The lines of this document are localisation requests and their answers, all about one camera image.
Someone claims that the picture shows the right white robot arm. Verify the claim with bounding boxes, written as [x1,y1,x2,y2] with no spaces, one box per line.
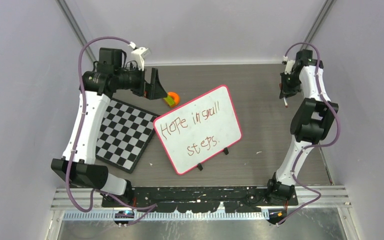
[265,59,339,205]

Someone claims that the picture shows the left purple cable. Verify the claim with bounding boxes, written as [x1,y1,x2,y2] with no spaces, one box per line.
[64,36,158,227]

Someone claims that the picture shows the aluminium front rail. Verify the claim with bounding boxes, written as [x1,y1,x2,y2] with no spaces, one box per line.
[51,185,352,222]

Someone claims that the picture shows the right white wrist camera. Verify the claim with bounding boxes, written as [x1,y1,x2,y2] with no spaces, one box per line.
[281,55,296,75]

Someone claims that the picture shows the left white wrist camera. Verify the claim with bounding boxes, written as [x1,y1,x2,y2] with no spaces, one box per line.
[129,41,151,71]

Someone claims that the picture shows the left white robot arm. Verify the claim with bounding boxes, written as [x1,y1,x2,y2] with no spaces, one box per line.
[51,47,168,207]

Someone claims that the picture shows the black white checkerboard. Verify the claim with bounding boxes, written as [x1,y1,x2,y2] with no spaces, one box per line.
[96,99,159,174]

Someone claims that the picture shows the orange green toy block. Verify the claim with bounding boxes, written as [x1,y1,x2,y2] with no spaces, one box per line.
[163,91,180,108]

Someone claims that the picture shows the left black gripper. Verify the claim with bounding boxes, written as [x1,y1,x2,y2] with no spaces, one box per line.
[115,62,168,100]

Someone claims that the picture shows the white marker pen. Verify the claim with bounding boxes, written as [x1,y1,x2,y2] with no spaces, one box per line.
[282,97,289,108]

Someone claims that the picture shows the pink framed whiteboard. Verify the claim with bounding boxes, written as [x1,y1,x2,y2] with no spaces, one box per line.
[153,84,243,176]

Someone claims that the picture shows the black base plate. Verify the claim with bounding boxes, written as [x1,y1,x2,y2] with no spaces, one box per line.
[101,186,298,213]

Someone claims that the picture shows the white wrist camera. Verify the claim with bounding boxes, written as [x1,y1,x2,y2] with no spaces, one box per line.
[129,41,151,71]
[281,55,296,75]

